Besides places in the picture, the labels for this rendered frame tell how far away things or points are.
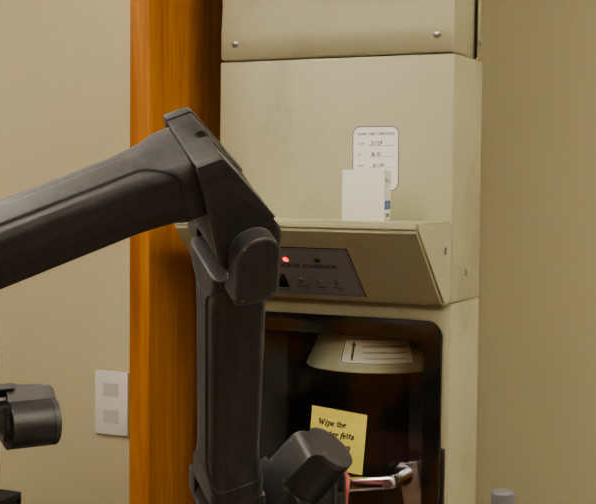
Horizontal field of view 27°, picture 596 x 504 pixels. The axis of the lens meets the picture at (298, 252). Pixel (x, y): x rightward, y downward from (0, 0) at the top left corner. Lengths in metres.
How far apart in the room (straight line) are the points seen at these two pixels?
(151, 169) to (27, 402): 0.58
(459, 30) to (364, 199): 0.24
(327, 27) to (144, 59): 0.23
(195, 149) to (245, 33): 0.68
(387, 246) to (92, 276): 0.95
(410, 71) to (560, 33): 0.45
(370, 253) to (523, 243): 0.52
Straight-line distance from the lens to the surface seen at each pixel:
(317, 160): 1.58
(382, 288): 1.50
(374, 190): 1.46
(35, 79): 2.36
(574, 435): 1.95
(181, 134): 0.98
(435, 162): 1.52
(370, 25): 1.56
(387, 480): 1.51
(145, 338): 1.61
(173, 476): 1.69
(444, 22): 1.53
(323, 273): 1.51
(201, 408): 1.20
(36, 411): 1.48
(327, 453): 1.32
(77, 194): 0.96
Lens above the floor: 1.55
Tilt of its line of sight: 3 degrees down
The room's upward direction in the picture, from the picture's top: 1 degrees clockwise
